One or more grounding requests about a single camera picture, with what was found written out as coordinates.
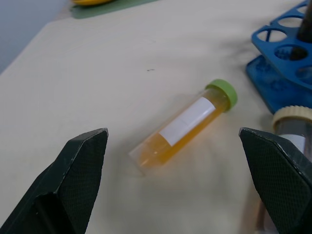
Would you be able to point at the green-capped orange liquid tube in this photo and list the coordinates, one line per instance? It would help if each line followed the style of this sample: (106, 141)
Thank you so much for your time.
(185, 124)

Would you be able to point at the cream-capped dark liquid tube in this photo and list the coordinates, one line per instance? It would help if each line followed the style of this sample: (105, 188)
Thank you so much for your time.
(296, 126)

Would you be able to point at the green mat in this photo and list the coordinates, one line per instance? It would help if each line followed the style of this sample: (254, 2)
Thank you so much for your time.
(83, 11)

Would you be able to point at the blue tube rack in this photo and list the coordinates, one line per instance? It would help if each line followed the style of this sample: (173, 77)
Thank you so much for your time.
(280, 63)

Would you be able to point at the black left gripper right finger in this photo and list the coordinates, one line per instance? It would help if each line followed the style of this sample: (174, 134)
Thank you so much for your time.
(278, 175)

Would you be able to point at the yellow object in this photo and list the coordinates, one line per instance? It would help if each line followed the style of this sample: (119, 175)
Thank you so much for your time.
(91, 1)

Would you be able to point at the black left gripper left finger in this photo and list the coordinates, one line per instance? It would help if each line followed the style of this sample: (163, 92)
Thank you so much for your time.
(61, 190)

